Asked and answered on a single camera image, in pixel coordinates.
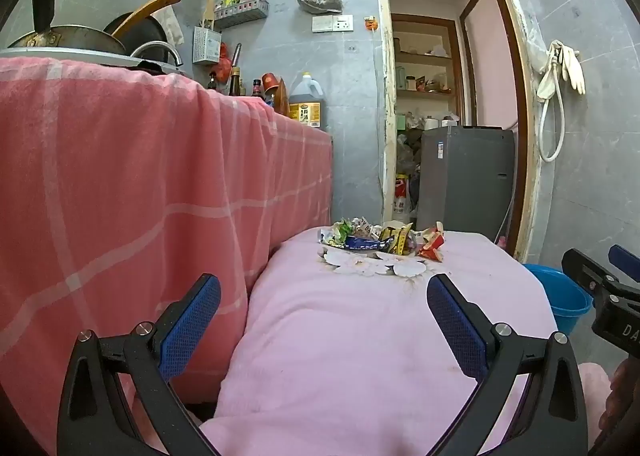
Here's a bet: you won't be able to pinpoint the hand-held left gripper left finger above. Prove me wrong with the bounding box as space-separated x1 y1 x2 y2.
56 273 222 456

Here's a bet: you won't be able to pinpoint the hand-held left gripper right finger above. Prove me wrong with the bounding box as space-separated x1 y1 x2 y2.
426 273 588 456

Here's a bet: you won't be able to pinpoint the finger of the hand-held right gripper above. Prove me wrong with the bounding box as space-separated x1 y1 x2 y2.
608 244 640 283
561 248 623 297

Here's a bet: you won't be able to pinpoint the blue plastic bucket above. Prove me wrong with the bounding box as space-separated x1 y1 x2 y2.
522 263 594 335

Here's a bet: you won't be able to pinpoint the red white wrapper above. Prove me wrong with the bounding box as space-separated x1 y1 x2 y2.
416 222 446 263

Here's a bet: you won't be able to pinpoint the yellow brown packet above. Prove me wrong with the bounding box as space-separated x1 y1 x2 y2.
378 222 416 255

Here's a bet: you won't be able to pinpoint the green white wrapper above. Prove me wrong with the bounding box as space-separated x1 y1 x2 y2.
320 218 353 247

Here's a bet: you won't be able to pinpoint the person's right hand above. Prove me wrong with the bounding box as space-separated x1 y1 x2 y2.
601 358 640 443

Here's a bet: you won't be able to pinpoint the pink fleece clothing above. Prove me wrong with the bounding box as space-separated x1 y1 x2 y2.
577 362 612 437

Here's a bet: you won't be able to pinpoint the pink floral blanket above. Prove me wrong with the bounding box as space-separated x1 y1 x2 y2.
200 226 558 456

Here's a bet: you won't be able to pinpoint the white sack red print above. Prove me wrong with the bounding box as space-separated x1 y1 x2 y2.
393 175 413 224

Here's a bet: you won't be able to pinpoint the grey refrigerator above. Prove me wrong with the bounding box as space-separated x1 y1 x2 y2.
417 126 516 241

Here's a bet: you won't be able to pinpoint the pink checked cloth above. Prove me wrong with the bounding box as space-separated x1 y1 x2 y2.
0 57 334 456

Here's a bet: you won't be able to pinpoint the white rubber gloves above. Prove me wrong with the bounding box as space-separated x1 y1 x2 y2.
547 40 586 95

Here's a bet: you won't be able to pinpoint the orange liquid bottle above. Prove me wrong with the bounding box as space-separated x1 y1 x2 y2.
274 78 291 117

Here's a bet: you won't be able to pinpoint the large oil jug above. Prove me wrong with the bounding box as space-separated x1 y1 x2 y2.
288 72 326 131

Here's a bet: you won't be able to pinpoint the red plastic bag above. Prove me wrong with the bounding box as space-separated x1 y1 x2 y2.
216 43 234 77

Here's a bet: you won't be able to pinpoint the chrome faucet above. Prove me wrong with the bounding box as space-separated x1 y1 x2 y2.
131 40 183 67

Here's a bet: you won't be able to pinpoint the white utensil holder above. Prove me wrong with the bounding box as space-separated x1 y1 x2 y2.
192 27 222 66

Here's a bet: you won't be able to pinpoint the white rag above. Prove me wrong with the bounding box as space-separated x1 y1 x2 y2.
155 0 184 46

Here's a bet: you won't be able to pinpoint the wooden door frame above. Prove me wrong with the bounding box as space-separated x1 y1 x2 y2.
375 0 543 261

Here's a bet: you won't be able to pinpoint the wooden wall shelf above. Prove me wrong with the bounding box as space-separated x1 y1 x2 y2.
391 16 463 127

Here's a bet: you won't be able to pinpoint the black wok wooden handle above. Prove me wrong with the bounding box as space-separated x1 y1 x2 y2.
102 0 181 61

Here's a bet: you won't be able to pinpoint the steel pan black handle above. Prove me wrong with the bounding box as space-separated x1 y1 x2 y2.
7 0 127 56

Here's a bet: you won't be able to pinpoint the grey wall rack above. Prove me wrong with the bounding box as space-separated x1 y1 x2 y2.
214 0 269 30

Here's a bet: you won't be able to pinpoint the white wall socket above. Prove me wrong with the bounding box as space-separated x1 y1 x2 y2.
312 14 354 33

